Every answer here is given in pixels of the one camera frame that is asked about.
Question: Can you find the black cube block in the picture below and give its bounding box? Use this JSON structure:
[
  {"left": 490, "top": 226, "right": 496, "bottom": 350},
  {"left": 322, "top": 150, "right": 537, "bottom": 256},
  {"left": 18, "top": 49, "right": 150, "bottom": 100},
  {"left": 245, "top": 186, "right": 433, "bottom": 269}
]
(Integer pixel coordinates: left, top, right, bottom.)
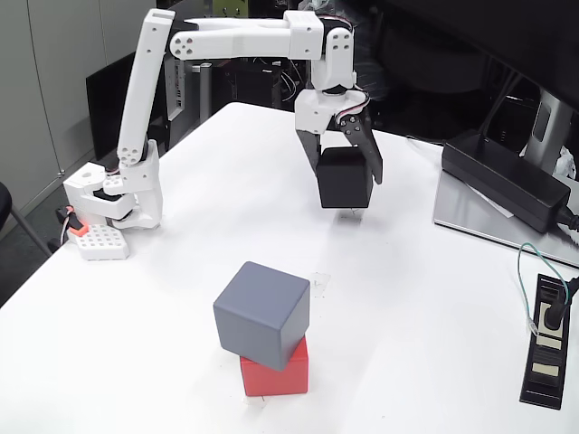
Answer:
[{"left": 315, "top": 146, "right": 375, "bottom": 210}]

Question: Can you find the grey cube block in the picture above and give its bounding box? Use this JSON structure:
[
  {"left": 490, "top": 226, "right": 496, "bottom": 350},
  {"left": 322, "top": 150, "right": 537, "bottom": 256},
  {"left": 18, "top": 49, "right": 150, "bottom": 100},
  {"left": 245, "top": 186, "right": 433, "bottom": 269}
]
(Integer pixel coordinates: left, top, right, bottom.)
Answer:
[{"left": 213, "top": 260, "right": 312, "bottom": 373}]

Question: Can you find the black desktop computer case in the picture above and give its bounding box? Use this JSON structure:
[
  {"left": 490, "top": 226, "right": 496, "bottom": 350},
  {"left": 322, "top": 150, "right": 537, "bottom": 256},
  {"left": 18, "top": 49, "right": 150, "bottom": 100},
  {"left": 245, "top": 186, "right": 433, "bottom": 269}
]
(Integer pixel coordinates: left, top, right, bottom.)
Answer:
[{"left": 212, "top": 58, "right": 285, "bottom": 109}]

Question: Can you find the green circuit board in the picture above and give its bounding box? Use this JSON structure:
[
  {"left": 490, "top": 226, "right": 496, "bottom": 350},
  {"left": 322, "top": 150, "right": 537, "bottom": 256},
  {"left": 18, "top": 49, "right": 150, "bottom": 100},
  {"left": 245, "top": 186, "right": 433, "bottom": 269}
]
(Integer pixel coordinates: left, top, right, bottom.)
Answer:
[{"left": 212, "top": 0, "right": 250, "bottom": 19}]

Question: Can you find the clear tape marker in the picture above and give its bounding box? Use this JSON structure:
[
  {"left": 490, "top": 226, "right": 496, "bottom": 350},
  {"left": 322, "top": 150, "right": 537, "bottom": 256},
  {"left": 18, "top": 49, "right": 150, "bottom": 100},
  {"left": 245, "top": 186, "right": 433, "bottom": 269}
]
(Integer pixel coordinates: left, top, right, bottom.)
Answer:
[{"left": 310, "top": 270, "right": 332, "bottom": 299}]

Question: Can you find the black power adapter brick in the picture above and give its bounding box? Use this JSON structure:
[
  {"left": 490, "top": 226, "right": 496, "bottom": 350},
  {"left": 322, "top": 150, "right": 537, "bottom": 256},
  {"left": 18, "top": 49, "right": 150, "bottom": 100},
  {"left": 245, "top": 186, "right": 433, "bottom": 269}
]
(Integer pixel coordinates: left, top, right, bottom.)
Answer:
[{"left": 441, "top": 129, "right": 572, "bottom": 234}]

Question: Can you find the black monitor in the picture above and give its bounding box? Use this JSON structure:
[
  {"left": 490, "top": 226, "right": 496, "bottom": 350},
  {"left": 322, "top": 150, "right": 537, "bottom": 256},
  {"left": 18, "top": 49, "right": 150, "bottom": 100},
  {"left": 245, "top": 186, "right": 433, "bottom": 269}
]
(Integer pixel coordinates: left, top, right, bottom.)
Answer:
[{"left": 379, "top": 0, "right": 579, "bottom": 109}]

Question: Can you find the silver monitor stand column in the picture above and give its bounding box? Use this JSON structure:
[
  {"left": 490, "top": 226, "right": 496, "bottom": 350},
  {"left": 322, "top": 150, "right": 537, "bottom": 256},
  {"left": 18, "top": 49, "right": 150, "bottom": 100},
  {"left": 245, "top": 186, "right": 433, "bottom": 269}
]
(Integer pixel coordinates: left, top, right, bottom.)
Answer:
[{"left": 519, "top": 85, "right": 574, "bottom": 175}]

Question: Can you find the black flat panel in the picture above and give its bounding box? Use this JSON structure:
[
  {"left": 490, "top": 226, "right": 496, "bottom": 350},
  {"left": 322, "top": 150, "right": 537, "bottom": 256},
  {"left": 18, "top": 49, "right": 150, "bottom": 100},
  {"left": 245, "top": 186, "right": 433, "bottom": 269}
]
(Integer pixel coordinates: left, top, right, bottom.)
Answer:
[{"left": 85, "top": 52, "right": 171, "bottom": 168}]

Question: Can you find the crumpled white plastic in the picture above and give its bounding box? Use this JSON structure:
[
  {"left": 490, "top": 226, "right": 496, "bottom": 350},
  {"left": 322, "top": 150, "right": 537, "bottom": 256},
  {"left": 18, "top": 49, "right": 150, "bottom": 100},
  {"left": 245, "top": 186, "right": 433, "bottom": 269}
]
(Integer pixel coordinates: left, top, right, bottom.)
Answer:
[{"left": 554, "top": 146, "right": 579, "bottom": 180}]

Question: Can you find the white perforated table clamp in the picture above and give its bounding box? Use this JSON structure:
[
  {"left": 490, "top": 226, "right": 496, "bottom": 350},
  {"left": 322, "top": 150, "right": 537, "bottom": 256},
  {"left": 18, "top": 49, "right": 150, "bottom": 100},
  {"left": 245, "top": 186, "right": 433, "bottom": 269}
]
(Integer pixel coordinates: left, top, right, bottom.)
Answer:
[{"left": 74, "top": 223, "right": 132, "bottom": 262}]

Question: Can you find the red cube block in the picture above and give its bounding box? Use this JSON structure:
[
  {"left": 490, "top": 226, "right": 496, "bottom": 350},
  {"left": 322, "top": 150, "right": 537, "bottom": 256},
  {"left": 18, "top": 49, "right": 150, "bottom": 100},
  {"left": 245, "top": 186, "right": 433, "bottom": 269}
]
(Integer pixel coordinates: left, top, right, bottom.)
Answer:
[{"left": 238, "top": 336, "right": 310, "bottom": 398}]

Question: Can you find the black power strip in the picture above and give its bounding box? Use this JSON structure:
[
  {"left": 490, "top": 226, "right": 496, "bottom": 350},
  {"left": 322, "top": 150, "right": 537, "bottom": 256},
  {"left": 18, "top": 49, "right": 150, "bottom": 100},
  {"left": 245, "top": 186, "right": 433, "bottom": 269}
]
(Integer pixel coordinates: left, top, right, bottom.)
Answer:
[{"left": 518, "top": 273, "right": 570, "bottom": 411}]

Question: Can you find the black chair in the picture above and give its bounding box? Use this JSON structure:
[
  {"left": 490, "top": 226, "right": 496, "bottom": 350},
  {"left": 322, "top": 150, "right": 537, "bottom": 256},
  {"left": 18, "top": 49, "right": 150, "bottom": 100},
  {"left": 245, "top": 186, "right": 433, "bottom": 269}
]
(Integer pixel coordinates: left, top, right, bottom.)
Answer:
[{"left": 0, "top": 182, "right": 53, "bottom": 259}]

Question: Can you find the red white black servo cable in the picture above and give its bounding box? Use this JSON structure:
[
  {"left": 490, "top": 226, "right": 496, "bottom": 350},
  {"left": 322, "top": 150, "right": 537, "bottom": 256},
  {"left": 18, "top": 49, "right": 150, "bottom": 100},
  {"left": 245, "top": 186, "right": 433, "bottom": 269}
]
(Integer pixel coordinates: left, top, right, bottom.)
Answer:
[{"left": 333, "top": 88, "right": 371, "bottom": 126}]

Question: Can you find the silver monitor base plate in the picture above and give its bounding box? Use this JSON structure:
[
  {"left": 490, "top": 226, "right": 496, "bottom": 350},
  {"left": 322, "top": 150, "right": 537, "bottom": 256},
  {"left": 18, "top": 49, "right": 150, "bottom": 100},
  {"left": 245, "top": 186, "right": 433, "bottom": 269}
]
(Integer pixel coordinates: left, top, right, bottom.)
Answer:
[{"left": 432, "top": 169, "right": 579, "bottom": 268}]

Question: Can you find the black adapter power cord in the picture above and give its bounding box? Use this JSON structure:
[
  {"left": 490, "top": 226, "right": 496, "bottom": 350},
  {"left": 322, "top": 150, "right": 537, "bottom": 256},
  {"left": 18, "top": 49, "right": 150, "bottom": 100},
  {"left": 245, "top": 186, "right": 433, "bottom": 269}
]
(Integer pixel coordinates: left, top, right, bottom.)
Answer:
[{"left": 552, "top": 203, "right": 579, "bottom": 249}]

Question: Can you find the orange connector with cable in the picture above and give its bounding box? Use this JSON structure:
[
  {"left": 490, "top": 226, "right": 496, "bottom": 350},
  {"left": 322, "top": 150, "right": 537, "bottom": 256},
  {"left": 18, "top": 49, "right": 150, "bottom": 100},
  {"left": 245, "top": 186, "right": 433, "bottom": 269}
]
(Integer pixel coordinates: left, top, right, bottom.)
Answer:
[{"left": 56, "top": 205, "right": 88, "bottom": 249}]

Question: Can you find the green ground wire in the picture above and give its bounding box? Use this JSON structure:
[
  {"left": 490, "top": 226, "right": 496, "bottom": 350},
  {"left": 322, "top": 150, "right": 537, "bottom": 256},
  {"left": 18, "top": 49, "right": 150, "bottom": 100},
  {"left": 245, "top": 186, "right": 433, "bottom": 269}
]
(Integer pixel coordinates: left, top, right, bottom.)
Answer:
[{"left": 517, "top": 242, "right": 572, "bottom": 338}]

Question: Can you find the black plug with cable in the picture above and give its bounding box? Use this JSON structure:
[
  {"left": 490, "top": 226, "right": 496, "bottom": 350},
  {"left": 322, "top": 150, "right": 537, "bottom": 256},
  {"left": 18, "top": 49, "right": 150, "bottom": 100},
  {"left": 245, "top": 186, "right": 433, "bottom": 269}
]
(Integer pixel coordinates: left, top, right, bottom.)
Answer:
[{"left": 540, "top": 275, "right": 579, "bottom": 331}]

